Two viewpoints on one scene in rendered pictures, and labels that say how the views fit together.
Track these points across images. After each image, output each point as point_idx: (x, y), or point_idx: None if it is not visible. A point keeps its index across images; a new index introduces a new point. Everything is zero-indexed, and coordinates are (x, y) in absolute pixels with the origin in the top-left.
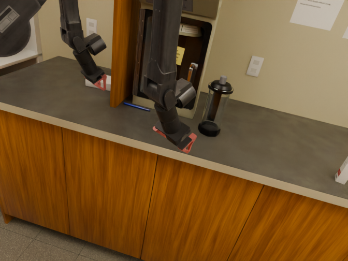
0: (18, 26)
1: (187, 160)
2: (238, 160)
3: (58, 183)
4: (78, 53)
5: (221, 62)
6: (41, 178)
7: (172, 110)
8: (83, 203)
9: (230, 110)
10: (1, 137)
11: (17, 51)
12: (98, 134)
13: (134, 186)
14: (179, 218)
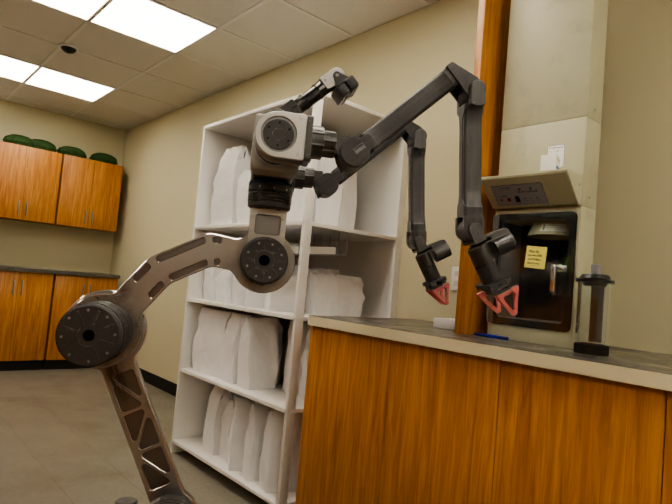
0: (364, 152)
1: (535, 362)
2: (617, 363)
3: (373, 442)
4: (420, 255)
5: (647, 296)
6: (355, 436)
7: (483, 249)
8: (400, 481)
9: (660, 356)
10: (327, 373)
11: (361, 163)
12: (428, 342)
13: (470, 432)
14: (542, 500)
